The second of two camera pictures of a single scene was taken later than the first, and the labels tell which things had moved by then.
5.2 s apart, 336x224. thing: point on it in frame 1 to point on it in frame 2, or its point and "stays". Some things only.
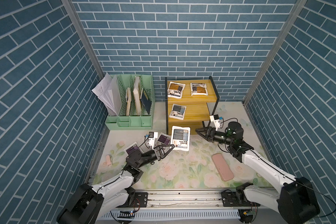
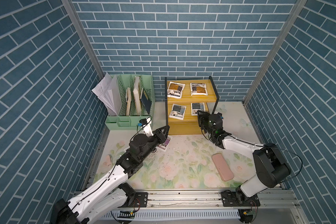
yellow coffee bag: x=175 y=90 stays
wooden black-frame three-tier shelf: x=189 y=103 stays
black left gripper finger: x=161 y=150 to x=164 y=132
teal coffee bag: x=178 y=111 stays
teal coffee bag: x=180 y=138 to x=195 y=107
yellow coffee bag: x=199 y=89 stays
